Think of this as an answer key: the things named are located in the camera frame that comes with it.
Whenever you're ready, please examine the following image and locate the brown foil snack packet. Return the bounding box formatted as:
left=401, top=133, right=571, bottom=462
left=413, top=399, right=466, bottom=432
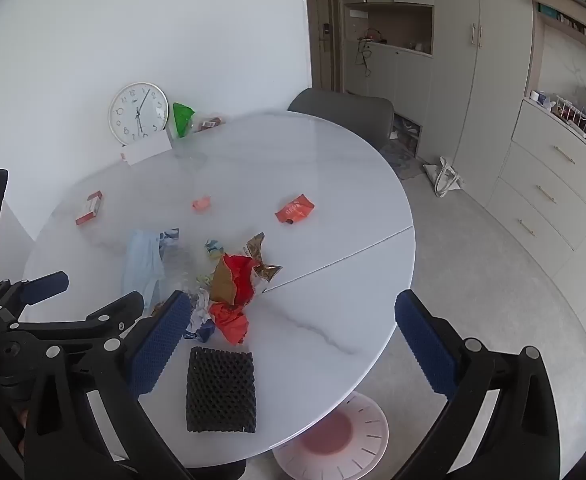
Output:
left=245, top=232, right=284, bottom=282

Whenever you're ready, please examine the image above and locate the white wire rack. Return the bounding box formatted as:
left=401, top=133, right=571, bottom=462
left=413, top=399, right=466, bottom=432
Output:
left=550, top=95, right=586, bottom=136

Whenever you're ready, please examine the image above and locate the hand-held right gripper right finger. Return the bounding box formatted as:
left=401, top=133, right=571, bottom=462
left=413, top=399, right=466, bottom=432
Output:
left=394, top=289, right=562, bottom=480

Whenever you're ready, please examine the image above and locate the dark blue wrapper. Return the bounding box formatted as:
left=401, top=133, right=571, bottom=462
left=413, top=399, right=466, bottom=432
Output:
left=184, top=317, right=217, bottom=343

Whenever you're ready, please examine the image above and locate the orange red snack packet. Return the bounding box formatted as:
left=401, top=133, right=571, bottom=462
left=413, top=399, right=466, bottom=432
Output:
left=274, top=193, right=316, bottom=225

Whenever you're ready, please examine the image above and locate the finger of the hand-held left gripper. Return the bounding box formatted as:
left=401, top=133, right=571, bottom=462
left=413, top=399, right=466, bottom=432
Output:
left=0, top=271, right=70, bottom=318
left=8, top=291, right=146, bottom=348

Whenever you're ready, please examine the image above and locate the white card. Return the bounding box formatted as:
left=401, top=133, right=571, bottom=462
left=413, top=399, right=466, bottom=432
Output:
left=121, top=132, right=172, bottom=166

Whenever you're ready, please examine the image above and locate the red white cigarette box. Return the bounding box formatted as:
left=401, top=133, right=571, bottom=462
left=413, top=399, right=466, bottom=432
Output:
left=75, top=190, right=104, bottom=226

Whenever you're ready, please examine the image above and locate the black cable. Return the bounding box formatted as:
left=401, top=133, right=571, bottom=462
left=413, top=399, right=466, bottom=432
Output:
left=355, top=27, right=386, bottom=78

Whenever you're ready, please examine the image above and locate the tall beige wardrobe cabinet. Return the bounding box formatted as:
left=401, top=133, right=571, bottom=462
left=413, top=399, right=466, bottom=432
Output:
left=418, top=0, right=532, bottom=181

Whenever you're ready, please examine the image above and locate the white tote bag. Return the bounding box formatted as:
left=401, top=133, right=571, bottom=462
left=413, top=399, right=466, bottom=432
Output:
left=423, top=156, right=464, bottom=198

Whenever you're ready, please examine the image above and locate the beige drawer cabinet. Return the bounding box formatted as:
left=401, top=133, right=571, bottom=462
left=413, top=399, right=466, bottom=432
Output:
left=485, top=99, right=586, bottom=346

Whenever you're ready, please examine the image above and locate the black foam mesh sleeve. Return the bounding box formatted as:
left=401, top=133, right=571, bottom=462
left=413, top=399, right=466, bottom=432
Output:
left=185, top=346, right=257, bottom=434

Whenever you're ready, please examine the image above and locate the clear plastic wrapper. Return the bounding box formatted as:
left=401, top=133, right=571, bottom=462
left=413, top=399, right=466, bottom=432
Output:
left=174, top=132, right=212, bottom=173

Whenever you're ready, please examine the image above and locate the grey chair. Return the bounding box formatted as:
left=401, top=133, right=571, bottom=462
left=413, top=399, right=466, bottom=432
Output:
left=287, top=87, right=395, bottom=152

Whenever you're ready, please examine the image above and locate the red wrapper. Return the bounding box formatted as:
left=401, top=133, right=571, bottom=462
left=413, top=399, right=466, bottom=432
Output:
left=209, top=302, right=250, bottom=346

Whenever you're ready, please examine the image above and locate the brown door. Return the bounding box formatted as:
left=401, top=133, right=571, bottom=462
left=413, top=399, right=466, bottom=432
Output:
left=305, top=0, right=344, bottom=92

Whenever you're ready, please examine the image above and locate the beige cabinet with niche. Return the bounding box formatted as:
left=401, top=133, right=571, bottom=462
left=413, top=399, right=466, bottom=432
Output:
left=340, top=0, right=436, bottom=161

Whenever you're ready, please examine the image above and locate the green plastic packet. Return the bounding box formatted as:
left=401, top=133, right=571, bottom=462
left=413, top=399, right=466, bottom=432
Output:
left=173, top=102, right=196, bottom=139

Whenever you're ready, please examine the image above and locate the white round wall clock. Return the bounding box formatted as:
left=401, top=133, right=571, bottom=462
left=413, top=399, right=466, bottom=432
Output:
left=108, top=82, right=170, bottom=144

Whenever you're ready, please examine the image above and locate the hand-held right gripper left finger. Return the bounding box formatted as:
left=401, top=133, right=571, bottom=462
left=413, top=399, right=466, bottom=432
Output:
left=23, top=289, right=194, bottom=480

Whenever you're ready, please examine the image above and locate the light blue plastic bag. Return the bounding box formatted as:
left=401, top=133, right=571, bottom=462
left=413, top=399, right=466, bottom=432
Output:
left=122, top=230, right=166, bottom=311

